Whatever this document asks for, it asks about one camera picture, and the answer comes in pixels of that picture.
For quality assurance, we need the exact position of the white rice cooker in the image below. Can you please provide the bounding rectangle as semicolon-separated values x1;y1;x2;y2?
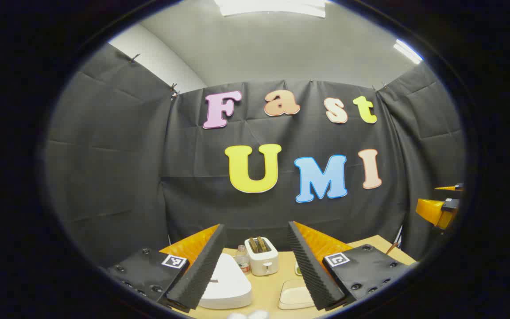
200;253;253;310

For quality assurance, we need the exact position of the clear tray of rice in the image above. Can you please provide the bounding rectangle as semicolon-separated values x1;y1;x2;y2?
278;278;317;310

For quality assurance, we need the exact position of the clear plastic bottle red label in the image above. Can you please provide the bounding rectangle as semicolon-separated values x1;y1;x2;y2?
236;245;251;274

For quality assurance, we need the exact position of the ceiling light panel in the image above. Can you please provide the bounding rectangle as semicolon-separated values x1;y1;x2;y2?
393;39;424;65

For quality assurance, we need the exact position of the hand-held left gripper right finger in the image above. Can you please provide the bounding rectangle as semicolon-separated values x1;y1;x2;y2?
287;221;415;311

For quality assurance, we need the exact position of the white toaster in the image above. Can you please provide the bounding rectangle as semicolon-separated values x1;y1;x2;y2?
244;236;279;276

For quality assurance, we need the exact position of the black backdrop cloth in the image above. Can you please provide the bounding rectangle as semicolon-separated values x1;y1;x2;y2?
45;44;466;266

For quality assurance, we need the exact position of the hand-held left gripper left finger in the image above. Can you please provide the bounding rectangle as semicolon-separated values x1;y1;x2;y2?
107;224;228;313

